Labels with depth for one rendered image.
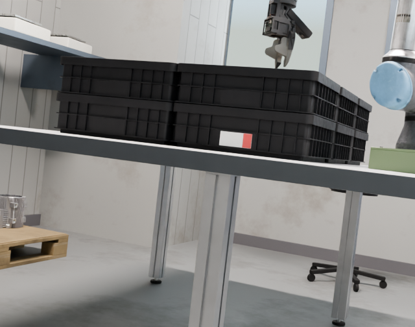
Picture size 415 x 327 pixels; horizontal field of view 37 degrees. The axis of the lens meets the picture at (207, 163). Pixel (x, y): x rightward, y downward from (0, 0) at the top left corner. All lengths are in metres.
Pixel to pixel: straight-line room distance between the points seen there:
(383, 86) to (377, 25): 2.78
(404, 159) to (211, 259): 0.61
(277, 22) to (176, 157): 0.83
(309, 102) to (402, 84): 0.24
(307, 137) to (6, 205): 2.30
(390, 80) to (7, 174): 3.09
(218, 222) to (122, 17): 3.09
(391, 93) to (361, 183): 0.52
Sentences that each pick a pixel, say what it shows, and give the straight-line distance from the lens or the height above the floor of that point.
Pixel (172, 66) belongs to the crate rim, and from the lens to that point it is 1.73.
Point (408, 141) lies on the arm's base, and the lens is 1.76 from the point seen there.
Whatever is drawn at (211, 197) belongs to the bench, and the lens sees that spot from 1.34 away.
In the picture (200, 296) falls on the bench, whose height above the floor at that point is 0.39.
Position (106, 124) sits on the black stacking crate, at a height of 0.74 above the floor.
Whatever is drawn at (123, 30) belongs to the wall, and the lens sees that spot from 4.27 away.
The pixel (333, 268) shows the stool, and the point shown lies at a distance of 3.70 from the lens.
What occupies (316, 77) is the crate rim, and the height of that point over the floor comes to 0.91.
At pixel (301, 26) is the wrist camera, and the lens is 2.06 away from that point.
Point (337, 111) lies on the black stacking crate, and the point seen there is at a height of 0.86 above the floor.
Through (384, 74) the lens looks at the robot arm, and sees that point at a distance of 1.67.
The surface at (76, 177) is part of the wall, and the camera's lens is 4.38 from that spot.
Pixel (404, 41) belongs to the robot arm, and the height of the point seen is 1.04.
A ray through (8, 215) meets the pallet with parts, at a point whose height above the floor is 0.20.
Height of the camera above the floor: 0.72
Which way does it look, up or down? 2 degrees down
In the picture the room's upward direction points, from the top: 6 degrees clockwise
